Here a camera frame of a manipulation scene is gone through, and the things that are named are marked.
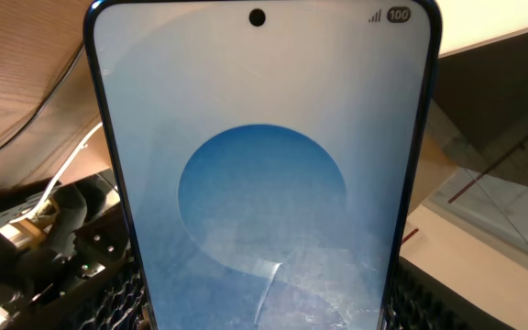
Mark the blue Samsung Galaxy smartphone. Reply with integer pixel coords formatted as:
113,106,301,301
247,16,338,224
83,0,442,329

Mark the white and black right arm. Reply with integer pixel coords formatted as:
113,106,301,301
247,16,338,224
0,170,145,329

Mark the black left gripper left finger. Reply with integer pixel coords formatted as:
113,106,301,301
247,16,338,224
60,257,147,330

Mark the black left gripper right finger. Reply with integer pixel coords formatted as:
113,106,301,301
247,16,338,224
390,258,512,330

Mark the white power strip cord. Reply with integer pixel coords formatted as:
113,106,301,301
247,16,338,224
9,121,105,226

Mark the black charger cable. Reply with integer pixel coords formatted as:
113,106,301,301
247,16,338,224
0,43,86,171

